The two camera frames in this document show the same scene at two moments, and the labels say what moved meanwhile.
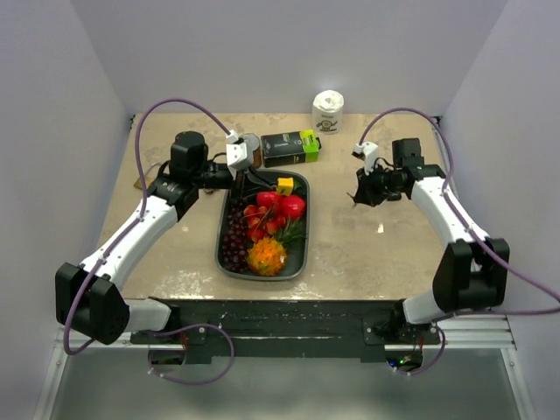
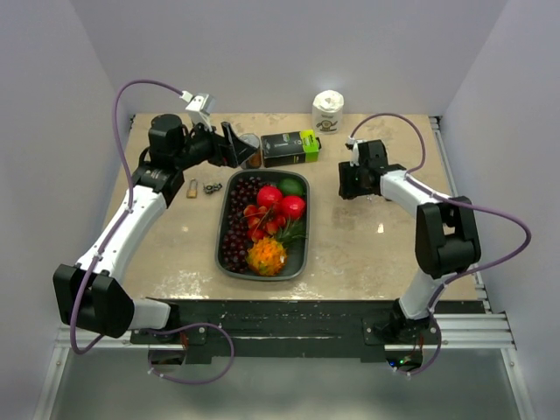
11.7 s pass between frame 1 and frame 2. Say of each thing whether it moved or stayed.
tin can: stayed
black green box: stayed
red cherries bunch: stayed
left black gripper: moved
